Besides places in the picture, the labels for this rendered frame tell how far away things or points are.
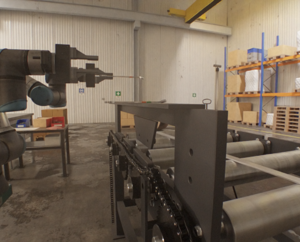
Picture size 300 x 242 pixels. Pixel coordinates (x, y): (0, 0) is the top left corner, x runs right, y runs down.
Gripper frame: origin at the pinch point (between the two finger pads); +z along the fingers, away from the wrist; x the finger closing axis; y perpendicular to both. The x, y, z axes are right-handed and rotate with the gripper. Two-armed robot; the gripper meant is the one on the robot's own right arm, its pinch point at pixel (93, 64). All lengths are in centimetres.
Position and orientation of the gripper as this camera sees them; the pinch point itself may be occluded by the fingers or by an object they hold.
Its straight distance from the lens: 77.6
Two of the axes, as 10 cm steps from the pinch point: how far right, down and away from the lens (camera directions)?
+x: 0.0, 9.9, 1.0
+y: -3.1, -1.0, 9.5
